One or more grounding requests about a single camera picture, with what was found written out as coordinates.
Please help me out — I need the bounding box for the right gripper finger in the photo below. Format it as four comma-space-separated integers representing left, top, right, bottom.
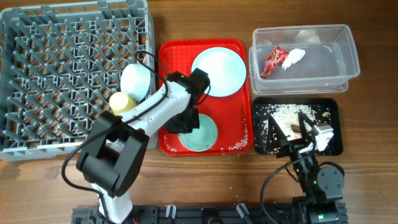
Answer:
298, 111, 313, 141
266, 116, 288, 152

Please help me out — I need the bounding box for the food scraps and rice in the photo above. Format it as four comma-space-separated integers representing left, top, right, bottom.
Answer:
253, 103, 331, 154

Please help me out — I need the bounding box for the green bowl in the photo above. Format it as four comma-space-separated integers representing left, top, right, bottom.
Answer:
178, 114, 218, 152

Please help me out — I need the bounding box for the light blue bowl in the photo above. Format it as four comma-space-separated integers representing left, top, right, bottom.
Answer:
120, 64, 151, 101

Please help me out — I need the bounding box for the large light blue plate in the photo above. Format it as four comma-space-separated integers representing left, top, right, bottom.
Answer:
192, 47, 246, 97

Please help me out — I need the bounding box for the yellow plastic cup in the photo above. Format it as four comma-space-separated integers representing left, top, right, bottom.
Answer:
109, 91, 137, 115

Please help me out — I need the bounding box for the white napkin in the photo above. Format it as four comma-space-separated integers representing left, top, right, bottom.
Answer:
282, 49, 305, 70

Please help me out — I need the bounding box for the red snack wrapper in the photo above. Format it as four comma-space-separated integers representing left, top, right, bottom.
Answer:
260, 46, 289, 79

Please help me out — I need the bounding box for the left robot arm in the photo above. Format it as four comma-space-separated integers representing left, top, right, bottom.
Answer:
76, 68, 210, 223

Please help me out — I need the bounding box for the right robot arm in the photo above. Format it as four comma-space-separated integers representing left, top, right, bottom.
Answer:
260, 112, 348, 223

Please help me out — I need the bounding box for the grey dishwasher rack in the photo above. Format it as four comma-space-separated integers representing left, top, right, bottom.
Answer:
1, 1, 155, 161

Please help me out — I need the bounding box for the black plastic tray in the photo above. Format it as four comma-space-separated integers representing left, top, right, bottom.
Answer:
252, 97, 343, 156

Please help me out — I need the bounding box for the red plastic tray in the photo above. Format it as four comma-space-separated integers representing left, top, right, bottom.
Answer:
159, 39, 254, 156

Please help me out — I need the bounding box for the clear plastic bin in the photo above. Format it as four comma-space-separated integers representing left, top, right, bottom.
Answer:
249, 24, 360, 96

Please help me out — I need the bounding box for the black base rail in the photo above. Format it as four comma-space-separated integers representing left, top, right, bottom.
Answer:
71, 202, 348, 224

